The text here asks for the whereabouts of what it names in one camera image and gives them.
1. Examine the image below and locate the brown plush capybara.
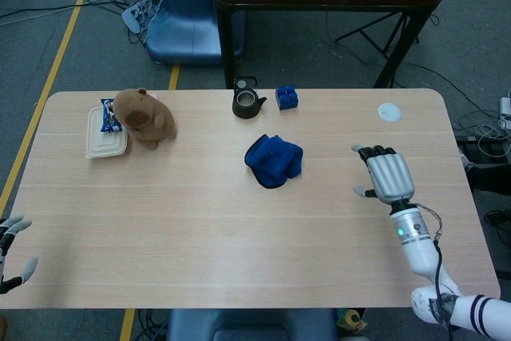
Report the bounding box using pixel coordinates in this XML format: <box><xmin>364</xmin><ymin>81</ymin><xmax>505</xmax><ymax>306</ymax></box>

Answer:
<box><xmin>113</xmin><ymin>88</ymin><xmax>178</xmax><ymax>151</ymax></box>

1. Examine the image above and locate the blue-grey robot torso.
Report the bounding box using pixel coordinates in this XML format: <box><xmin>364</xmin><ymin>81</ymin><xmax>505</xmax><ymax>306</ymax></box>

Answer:
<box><xmin>165</xmin><ymin>307</ymin><xmax>339</xmax><ymax>341</ymax></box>

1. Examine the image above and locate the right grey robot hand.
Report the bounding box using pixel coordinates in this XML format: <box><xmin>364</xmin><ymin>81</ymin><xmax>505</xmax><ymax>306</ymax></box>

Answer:
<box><xmin>351</xmin><ymin>144</ymin><xmax>416</xmax><ymax>204</ymax></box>

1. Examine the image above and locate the black teapot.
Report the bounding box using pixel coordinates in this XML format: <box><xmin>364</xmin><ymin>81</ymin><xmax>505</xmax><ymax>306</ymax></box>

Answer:
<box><xmin>232</xmin><ymin>76</ymin><xmax>267</xmax><ymax>120</ymax></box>

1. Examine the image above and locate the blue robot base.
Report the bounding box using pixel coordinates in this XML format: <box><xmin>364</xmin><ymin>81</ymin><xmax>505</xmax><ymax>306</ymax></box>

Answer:
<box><xmin>145</xmin><ymin>0</ymin><xmax>245</xmax><ymax>67</ymax></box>

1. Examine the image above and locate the white cable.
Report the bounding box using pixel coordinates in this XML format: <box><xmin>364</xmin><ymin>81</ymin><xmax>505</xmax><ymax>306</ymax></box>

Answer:
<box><xmin>473</xmin><ymin>123</ymin><xmax>509</xmax><ymax>155</ymax></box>

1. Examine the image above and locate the blue snack packet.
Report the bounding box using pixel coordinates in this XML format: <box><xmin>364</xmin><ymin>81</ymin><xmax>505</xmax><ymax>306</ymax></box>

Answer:
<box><xmin>99</xmin><ymin>97</ymin><xmax>123</xmax><ymax>133</ymax></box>

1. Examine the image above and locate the blue cloth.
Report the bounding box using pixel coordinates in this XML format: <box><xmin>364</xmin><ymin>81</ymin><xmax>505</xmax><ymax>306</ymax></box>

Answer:
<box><xmin>244</xmin><ymin>133</ymin><xmax>304</xmax><ymax>190</ymax></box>

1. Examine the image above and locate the white power strip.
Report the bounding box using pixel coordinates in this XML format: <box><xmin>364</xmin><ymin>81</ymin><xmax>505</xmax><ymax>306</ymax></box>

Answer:
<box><xmin>498</xmin><ymin>95</ymin><xmax>511</xmax><ymax>130</ymax></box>

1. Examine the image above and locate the white printed paper sheet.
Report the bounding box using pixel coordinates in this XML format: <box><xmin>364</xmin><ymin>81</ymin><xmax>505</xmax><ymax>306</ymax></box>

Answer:
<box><xmin>121</xmin><ymin>0</ymin><xmax>161</xmax><ymax>33</ymax></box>

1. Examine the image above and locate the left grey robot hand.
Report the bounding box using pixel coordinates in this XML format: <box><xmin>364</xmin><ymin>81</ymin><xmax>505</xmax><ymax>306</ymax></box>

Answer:
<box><xmin>0</xmin><ymin>215</ymin><xmax>39</xmax><ymax>295</ymax></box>

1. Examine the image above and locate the blue building block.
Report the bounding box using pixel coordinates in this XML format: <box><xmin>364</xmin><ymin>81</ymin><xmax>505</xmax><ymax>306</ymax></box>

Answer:
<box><xmin>275</xmin><ymin>84</ymin><xmax>299</xmax><ymax>111</ymax></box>

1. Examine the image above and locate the beige lidded lunch box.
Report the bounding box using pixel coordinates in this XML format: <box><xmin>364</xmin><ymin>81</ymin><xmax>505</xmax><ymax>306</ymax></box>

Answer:
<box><xmin>84</xmin><ymin>105</ymin><xmax>129</xmax><ymax>160</ymax></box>

